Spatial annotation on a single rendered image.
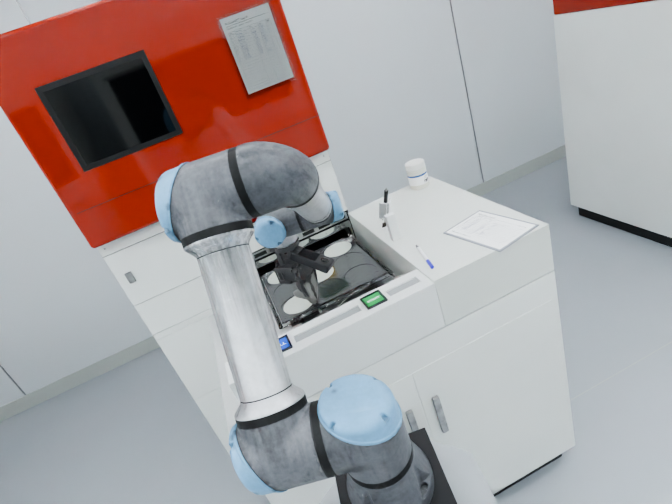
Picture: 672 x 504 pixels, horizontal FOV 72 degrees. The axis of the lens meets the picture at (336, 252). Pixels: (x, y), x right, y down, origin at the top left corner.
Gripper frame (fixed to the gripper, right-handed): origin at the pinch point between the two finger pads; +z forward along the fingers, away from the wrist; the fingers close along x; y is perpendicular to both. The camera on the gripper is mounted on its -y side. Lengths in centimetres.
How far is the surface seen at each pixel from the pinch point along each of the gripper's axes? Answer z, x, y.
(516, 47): -6, -288, -28
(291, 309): 1.2, 2.9, 7.7
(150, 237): -26, 0, 54
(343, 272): 1.2, -15.8, -1.8
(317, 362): 0.9, 23.4, -11.9
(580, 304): 91, -114, -63
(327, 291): 1.3, -6.0, -0.5
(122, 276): -17, 10, 64
